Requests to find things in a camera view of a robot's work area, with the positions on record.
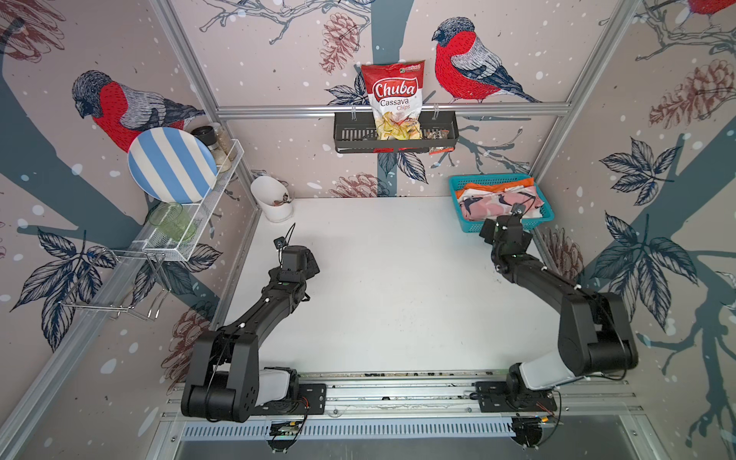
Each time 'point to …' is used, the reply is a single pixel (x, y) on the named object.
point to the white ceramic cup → (273, 197)
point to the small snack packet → (445, 133)
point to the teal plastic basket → (457, 182)
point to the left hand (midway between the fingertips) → (301, 255)
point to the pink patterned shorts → (500, 205)
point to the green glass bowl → (172, 221)
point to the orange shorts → (494, 187)
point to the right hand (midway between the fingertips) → (503, 221)
